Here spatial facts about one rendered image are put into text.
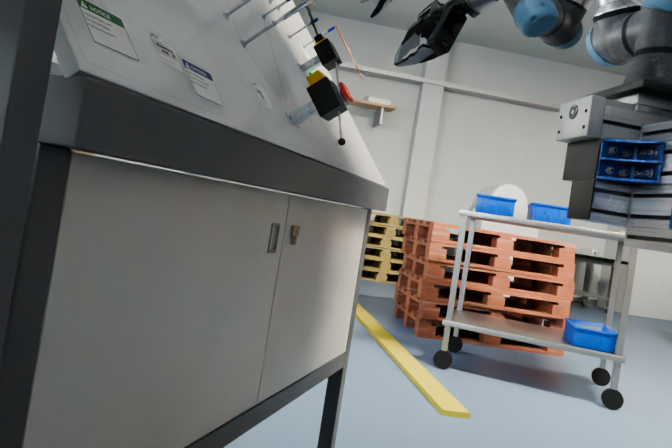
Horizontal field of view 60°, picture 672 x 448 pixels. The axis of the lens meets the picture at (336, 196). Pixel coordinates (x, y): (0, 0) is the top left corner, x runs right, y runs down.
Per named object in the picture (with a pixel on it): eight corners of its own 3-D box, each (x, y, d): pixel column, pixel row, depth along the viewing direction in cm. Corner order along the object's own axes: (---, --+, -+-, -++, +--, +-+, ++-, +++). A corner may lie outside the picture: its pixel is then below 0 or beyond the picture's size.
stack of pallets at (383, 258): (411, 280, 803) (420, 220, 805) (429, 289, 723) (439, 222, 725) (326, 267, 786) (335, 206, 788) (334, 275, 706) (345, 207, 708)
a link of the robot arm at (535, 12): (575, 25, 114) (551, -15, 119) (551, 5, 106) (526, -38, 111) (540, 50, 119) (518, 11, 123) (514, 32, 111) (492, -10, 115)
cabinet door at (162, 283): (257, 405, 108) (291, 194, 109) (6, 555, 56) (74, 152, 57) (247, 402, 109) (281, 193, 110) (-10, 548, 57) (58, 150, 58)
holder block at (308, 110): (308, 161, 105) (355, 133, 103) (280, 103, 108) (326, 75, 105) (317, 164, 109) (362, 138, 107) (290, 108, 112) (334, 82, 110)
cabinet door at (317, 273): (348, 352, 160) (370, 210, 161) (260, 405, 108) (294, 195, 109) (339, 350, 161) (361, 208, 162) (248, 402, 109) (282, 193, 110)
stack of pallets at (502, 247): (414, 338, 401) (432, 221, 403) (388, 314, 482) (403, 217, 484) (568, 358, 416) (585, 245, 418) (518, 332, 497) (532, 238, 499)
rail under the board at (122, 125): (386, 211, 164) (389, 188, 164) (75, 147, 52) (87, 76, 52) (367, 208, 166) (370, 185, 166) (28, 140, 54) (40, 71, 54)
